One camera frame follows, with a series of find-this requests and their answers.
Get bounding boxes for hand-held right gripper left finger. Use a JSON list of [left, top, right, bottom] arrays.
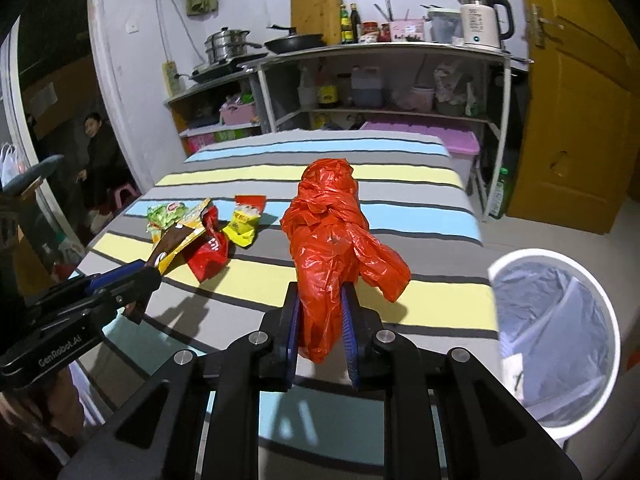
[[57, 282, 303, 480]]

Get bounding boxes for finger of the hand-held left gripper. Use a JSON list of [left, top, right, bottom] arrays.
[[90, 265, 164, 312], [22, 260, 151, 319]]

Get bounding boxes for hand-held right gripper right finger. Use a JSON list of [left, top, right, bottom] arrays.
[[340, 284, 583, 480]]

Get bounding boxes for brown sachet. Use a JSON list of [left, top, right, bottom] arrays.
[[122, 224, 207, 326]]

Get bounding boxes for red plastic bag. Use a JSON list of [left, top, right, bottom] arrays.
[[280, 158, 412, 365]]

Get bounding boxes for white round bin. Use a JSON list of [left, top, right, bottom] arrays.
[[487, 249, 622, 443]]

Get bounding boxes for white trash bin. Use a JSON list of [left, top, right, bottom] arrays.
[[492, 260, 613, 413]]

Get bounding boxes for person's left hand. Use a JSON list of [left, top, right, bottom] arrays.
[[0, 385, 86, 461]]

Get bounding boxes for red snack packet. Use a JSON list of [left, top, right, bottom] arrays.
[[185, 207, 231, 283]]

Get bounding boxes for green snack packet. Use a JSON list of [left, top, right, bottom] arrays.
[[146, 201, 188, 233]]

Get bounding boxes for yellow snack packet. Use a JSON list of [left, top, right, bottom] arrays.
[[150, 198, 220, 276]]

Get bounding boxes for pink stool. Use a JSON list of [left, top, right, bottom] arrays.
[[107, 182, 142, 213]]

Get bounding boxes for yellow packet red top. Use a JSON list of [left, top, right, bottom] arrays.
[[221, 195, 267, 249]]

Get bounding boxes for grey rounded object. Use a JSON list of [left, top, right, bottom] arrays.
[[0, 155, 66, 196]]

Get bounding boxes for white plastic bag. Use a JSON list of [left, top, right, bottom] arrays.
[[0, 142, 26, 188]]

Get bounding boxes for green printed box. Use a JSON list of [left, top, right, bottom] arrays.
[[210, 128, 261, 145]]

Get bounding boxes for pink basket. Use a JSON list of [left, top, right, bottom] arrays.
[[220, 101, 258, 127]]

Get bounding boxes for green plastic bottle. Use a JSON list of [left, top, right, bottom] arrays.
[[489, 167, 512, 220]]

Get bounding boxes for purple storage box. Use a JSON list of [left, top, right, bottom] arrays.
[[360, 120, 482, 161]]

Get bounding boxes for low side shelf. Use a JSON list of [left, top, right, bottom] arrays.
[[164, 67, 266, 157]]

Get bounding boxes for yellowish power strip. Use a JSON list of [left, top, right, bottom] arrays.
[[163, 61, 182, 96]]

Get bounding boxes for black induction cooker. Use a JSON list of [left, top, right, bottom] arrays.
[[187, 57, 256, 84]]

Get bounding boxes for clear plastic bottle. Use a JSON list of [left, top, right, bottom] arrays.
[[299, 67, 321, 110]]

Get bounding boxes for pink tub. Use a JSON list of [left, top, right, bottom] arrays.
[[411, 86, 435, 113]]

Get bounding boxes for dark liquid jug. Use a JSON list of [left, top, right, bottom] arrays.
[[350, 65, 386, 108]]

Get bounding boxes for steel steamer pot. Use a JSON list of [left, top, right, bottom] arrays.
[[204, 27, 263, 65]]

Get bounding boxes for crumpled plastic bags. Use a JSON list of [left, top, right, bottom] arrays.
[[434, 62, 481, 117]]

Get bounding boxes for black frying pan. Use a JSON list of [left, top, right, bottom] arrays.
[[263, 25, 326, 55]]

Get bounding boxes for white metal shelf rack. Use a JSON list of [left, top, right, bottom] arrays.
[[255, 41, 533, 223]]

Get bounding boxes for pink utensil box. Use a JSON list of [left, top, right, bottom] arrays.
[[390, 19, 427, 42]]

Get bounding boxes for wooden cutting board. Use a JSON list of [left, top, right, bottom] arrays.
[[291, 0, 343, 46]]

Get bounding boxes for yellow wooden door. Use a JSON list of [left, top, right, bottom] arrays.
[[505, 0, 640, 236]]

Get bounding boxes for clear lidded storage container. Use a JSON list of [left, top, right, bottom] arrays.
[[427, 7, 463, 44]]

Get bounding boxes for white electric kettle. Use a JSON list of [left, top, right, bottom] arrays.
[[456, 0, 516, 50]]

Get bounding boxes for metal door handle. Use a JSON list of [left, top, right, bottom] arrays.
[[530, 4, 565, 48]]

